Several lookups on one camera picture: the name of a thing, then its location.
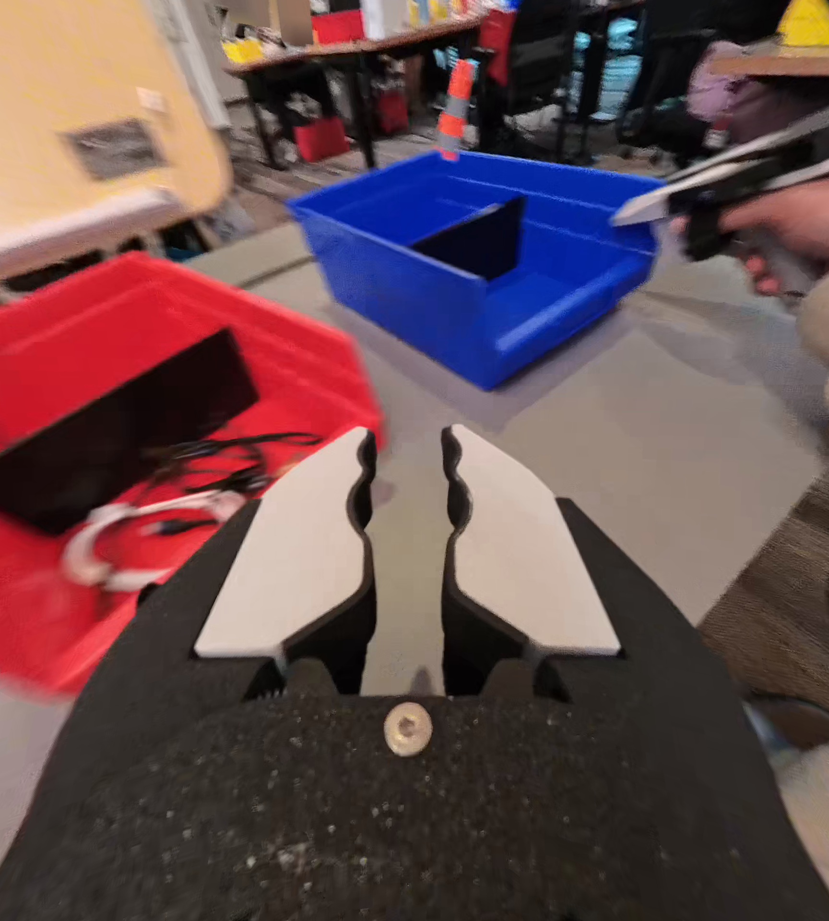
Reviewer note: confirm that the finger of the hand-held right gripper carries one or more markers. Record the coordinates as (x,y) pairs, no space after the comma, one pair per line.
(745,155)
(645,208)

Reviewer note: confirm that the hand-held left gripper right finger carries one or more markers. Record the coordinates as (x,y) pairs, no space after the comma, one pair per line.
(529,568)

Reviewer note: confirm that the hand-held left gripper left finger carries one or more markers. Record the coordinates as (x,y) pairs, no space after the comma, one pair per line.
(292,568)

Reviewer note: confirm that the blue plastic bin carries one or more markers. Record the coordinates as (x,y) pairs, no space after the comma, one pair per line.
(400,288)

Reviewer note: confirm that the red plastic bin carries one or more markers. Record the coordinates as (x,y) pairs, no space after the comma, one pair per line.
(134,309)

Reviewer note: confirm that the grey desk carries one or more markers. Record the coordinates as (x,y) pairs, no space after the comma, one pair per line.
(601,432)

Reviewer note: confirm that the person's right hand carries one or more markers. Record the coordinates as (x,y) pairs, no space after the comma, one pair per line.
(810,216)

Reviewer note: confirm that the yellow plastic bin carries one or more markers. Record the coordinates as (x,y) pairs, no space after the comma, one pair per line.
(814,25)
(242,52)

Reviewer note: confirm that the black bin divider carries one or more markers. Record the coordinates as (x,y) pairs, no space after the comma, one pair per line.
(98,432)
(479,241)

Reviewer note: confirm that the orange traffic cone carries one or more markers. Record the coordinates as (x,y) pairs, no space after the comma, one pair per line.
(458,93)

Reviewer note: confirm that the wooden background table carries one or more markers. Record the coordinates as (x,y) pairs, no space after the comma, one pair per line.
(357,47)

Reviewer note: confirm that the red plastic basket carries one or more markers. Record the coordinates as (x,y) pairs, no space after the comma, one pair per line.
(339,27)

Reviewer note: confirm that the wooden book stand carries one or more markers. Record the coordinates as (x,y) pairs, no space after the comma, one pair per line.
(62,86)

